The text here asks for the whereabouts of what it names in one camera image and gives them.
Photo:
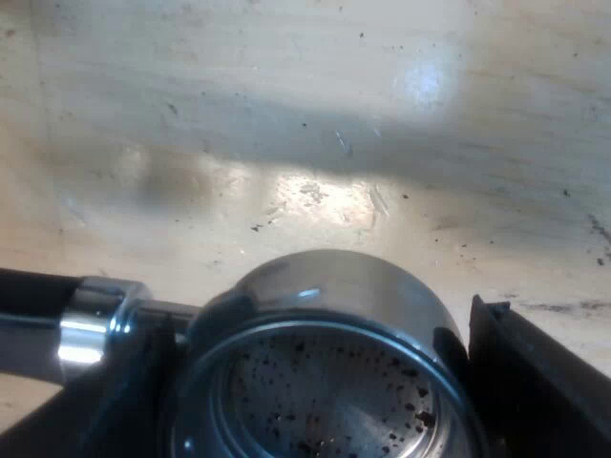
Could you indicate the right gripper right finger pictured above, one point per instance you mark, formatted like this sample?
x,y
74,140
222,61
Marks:
x,y
534,381

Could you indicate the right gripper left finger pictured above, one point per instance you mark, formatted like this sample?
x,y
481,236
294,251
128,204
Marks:
x,y
114,410

